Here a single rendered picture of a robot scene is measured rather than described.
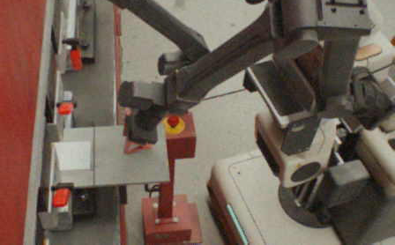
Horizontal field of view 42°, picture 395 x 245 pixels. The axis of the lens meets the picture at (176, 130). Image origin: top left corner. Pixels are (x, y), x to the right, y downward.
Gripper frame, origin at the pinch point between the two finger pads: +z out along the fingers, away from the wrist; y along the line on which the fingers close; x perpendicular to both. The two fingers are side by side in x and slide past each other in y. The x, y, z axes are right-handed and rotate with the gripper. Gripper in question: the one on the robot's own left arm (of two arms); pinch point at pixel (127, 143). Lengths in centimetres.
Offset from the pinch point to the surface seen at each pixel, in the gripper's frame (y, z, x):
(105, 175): 7.1, 5.8, -3.3
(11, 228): 45, -31, -34
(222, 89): -110, 64, 96
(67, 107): 12.1, -19.3, -23.0
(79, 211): 11.2, 17.7, -4.9
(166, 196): -27, 57, 48
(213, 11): -176, 61, 100
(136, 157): 2.2, 1.9, 3.4
